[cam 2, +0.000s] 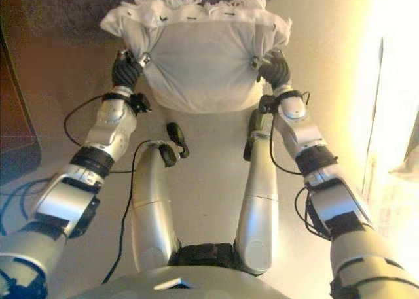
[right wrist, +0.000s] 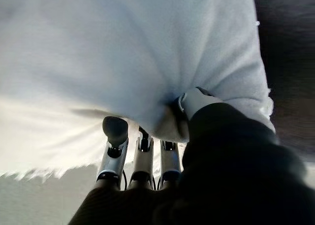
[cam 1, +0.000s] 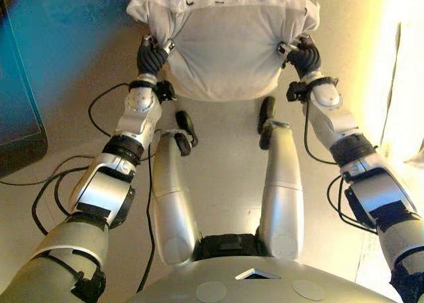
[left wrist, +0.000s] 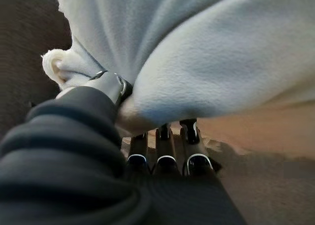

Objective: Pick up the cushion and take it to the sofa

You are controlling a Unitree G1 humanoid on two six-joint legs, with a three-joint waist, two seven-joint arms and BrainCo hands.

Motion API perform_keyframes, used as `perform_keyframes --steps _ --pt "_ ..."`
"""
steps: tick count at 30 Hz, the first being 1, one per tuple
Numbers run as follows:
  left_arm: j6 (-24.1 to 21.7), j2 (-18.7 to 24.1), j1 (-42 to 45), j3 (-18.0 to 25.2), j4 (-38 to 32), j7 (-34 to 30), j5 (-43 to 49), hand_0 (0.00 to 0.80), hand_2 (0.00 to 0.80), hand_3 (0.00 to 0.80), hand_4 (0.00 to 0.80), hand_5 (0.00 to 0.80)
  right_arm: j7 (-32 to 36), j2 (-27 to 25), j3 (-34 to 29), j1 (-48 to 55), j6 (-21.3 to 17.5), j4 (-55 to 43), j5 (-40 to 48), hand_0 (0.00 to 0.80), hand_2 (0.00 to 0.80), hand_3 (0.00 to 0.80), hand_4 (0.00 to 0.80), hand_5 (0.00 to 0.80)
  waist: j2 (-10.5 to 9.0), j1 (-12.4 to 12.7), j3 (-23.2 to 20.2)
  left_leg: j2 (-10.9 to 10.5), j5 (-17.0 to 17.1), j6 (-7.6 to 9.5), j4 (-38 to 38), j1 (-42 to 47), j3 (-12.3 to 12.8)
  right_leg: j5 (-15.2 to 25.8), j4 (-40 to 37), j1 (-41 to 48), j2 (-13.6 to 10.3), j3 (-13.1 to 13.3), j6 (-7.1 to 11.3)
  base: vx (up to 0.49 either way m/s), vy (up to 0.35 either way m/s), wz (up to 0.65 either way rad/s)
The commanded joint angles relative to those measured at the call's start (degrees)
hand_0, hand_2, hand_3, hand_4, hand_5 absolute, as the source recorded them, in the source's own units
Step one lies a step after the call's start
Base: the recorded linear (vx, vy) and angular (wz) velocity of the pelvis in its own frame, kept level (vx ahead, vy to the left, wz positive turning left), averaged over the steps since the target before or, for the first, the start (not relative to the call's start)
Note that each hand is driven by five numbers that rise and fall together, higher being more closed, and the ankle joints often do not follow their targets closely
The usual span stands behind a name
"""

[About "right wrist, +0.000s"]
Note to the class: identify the white fringed cushion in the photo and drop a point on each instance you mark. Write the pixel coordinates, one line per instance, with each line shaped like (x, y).
(110, 57)

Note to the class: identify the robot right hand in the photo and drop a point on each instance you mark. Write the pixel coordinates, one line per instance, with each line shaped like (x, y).
(233, 173)

